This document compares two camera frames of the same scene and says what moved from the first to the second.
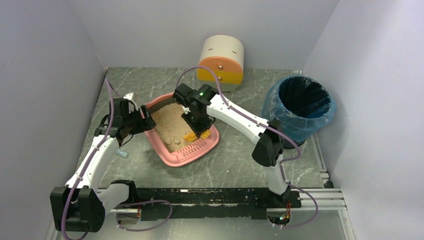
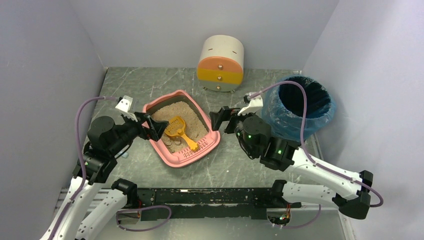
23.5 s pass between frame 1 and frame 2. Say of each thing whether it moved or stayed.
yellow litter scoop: moved
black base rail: stayed
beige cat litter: stayed
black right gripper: moved
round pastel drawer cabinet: stayed
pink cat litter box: moved
